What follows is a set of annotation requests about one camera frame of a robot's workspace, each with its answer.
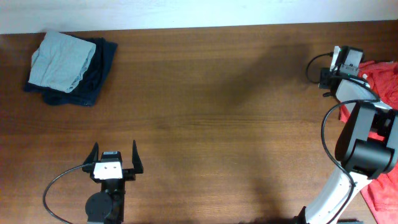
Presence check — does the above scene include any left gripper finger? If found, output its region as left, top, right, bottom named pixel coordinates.
left=83, top=142, right=99, bottom=165
left=132, top=140, right=144, bottom=174

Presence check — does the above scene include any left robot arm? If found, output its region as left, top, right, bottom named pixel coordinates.
left=82, top=142, right=144, bottom=224

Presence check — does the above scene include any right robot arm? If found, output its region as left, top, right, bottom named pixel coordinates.
left=292, top=46, right=397, bottom=223

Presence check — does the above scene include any folded dark navy garment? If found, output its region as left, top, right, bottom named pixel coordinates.
left=23, top=37, right=118, bottom=106

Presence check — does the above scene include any folded light grey garment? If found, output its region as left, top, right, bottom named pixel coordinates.
left=28, top=31, right=96, bottom=93

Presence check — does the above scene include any red garment at right edge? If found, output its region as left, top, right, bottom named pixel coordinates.
left=336, top=61, right=397, bottom=224

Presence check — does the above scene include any left black camera cable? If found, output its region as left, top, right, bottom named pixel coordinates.
left=42, top=163, right=94, bottom=224

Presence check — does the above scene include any black camera cable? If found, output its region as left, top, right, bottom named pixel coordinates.
left=42, top=163, right=94, bottom=224
left=305, top=52, right=382, bottom=224

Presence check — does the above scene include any right black camera cable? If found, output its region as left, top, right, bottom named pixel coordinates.
left=305, top=52, right=382, bottom=224

